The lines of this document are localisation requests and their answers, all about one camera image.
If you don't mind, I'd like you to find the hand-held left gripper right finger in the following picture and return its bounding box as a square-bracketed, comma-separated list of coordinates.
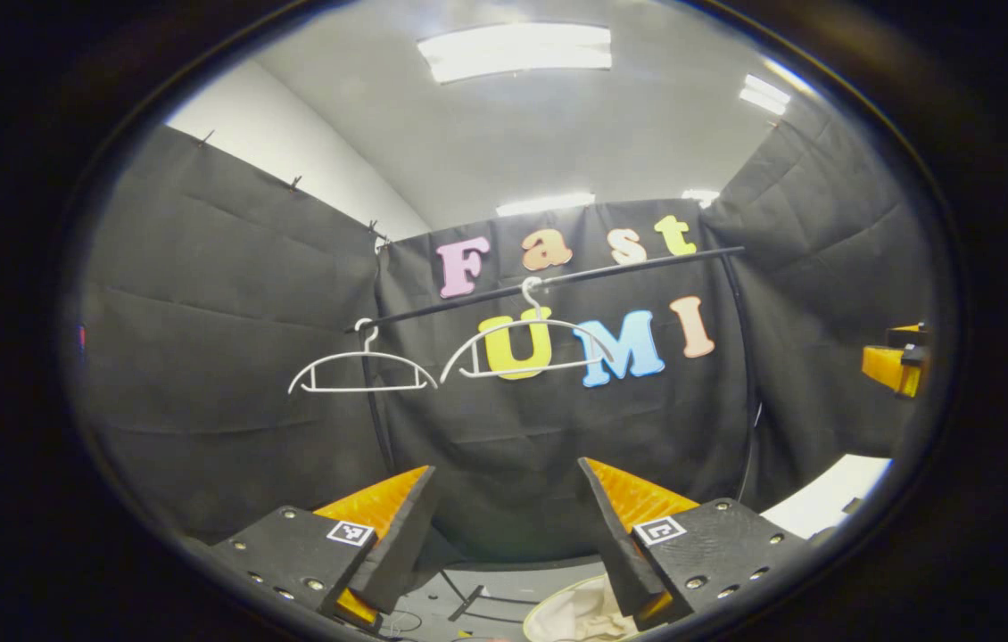
[577, 457, 808, 632]

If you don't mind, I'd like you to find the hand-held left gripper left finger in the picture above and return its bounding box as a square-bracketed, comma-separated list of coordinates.
[210, 464, 438, 630]

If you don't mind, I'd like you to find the cream laundry hamper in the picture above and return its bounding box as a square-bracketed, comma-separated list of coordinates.
[522, 573, 648, 642]

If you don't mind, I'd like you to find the white plastic clothes hanger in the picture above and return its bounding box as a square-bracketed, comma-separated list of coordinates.
[288, 318, 439, 395]
[440, 276, 616, 383]

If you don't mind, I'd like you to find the black metal clothes rack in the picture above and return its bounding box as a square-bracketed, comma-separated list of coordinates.
[345, 246, 762, 625]

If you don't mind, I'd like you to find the white flat panel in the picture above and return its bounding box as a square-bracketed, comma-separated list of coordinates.
[758, 455, 893, 540]

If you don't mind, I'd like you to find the black backdrop cloth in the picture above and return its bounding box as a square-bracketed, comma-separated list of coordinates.
[76, 85, 938, 563]

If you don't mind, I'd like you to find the double ceiling light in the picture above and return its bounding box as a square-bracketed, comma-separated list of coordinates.
[739, 73, 792, 117]

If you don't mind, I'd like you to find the long strip ceiling light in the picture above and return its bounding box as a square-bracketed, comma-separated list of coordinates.
[495, 192, 597, 218]

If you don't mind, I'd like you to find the large ceiling light panel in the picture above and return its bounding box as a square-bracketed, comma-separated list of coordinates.
[417, 22, 614, 86]

